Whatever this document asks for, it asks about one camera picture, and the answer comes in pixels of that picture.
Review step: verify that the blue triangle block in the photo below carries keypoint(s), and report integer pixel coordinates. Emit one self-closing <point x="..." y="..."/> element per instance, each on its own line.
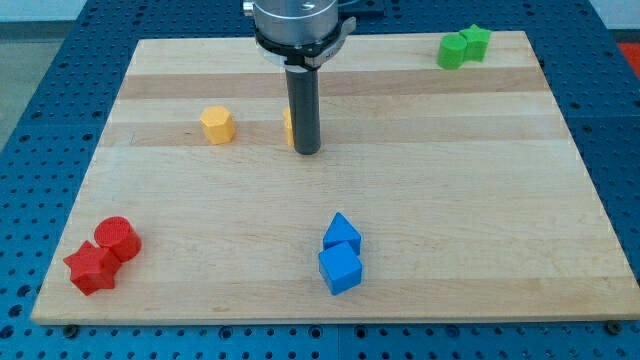
<point x="341" y="230"/>

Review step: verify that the red cylinder block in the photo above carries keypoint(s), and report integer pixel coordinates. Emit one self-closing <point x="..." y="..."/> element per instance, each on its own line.
<point x="118" y="235"/>

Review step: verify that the yellow hexagon block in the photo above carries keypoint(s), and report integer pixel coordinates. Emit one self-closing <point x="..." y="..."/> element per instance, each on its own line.
<point x="217" y="124"/>

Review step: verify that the green star block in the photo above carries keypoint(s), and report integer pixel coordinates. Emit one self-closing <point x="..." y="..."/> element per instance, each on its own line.
<point x="477" y="39"/>

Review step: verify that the green cylinder block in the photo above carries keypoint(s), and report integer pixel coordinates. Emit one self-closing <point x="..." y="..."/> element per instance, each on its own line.
<point x="452" y="51"/>

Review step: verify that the red star block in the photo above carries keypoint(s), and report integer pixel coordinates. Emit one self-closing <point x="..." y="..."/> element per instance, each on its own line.
<point x="92" y="268"/>

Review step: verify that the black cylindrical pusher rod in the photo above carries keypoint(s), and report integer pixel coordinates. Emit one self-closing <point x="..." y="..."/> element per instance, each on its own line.
<point x="303" y="98"/>

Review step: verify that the wooden board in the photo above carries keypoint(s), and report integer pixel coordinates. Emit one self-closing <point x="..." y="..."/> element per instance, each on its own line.
<point x="470" y="194"/>

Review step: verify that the blue cube block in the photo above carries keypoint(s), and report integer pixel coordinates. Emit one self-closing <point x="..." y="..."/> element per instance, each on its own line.
<point x="340" y="268"/>

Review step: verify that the yellow block behind rod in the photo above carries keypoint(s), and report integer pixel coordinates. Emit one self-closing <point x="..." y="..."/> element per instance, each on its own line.
<point x="287" y="120"/>

